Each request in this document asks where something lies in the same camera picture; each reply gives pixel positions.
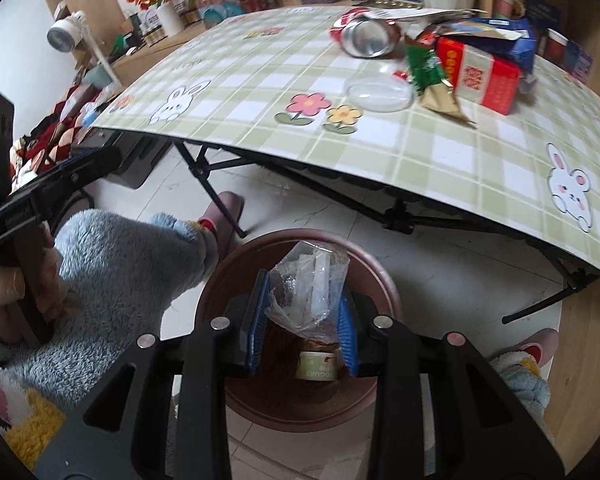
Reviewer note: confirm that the clear plastic bag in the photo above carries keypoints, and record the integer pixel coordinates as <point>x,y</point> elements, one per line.
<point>305,285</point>

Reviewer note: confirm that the person's left leg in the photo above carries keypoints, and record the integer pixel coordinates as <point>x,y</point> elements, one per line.
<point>130,270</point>

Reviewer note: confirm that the red and white box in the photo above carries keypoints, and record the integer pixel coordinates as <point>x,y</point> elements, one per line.
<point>485,80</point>

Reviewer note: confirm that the pink left slipper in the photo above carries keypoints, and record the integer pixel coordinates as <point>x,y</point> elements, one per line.
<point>225,215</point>

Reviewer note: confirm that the checked bunny tablecloth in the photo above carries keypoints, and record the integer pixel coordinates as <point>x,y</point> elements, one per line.
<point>280,75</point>

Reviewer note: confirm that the dark blue gift box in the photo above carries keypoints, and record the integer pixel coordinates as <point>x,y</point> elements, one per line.
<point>540,7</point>

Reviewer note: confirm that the black case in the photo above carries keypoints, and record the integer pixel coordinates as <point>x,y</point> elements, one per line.
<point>130,160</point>

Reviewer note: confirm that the person's left hand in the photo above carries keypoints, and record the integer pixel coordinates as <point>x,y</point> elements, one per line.
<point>2,285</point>

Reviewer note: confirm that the clear plastic lid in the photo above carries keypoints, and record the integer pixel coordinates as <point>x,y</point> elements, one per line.
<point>380,92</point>

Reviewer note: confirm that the crushed red drink can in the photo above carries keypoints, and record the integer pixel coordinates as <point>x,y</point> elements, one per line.
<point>367,35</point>

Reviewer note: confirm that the small blue carton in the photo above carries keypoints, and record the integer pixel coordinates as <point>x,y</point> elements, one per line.
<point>577,60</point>

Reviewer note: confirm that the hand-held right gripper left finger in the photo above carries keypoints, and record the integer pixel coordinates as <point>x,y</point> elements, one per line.
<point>260,330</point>

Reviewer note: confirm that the white cylinder vase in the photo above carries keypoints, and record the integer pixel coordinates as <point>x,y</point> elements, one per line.
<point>170,20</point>

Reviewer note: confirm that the striped wicker planter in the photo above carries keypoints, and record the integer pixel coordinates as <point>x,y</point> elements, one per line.
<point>225,10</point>

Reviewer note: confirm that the black folding table frame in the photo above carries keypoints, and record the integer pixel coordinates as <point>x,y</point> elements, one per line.
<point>400,220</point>

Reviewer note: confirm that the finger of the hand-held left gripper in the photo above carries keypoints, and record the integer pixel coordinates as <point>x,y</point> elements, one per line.
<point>95,162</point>
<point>72,164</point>

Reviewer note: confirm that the person's leg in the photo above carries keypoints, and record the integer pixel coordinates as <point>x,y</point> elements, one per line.
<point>130,270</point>
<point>522,390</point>

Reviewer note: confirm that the green yogurt cup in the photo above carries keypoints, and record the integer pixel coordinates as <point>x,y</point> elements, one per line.
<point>315,367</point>

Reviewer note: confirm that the gold foil packet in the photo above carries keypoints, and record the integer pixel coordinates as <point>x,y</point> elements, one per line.
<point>442,100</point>

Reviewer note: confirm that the red cup with white rim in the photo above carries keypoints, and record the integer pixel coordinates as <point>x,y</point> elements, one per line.
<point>557,45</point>

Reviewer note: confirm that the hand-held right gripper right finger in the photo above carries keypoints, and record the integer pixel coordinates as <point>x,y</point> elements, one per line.
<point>347,340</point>

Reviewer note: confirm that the red and white checked blanket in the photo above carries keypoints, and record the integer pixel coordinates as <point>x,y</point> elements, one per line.
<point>65,125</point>

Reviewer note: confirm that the white packet of coloured sticks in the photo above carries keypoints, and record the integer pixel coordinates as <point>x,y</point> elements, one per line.
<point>475,25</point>

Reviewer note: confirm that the brown plastic bin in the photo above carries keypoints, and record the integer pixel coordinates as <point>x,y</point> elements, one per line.
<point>280,400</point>

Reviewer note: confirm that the gold leaf tray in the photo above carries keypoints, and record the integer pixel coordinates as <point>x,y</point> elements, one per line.
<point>395,5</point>

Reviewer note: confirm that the row of small bottles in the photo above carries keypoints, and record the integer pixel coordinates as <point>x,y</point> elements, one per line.
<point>155,34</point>

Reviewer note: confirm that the person's right leg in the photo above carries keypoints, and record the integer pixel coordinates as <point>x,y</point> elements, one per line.
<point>522,390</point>

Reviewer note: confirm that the pink right slipper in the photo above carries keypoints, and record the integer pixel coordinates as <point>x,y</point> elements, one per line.
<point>540,345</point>

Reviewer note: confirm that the blue cardboard box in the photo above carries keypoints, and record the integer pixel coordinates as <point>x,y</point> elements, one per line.
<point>522,47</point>

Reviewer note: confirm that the person's left forearm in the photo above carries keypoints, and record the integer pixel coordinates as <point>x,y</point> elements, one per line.
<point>0,350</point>

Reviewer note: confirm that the white desk fan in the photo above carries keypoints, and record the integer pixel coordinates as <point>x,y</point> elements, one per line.
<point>62,35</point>

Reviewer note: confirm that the pink slipper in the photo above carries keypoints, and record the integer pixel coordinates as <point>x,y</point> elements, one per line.
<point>225,215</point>
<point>540,345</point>

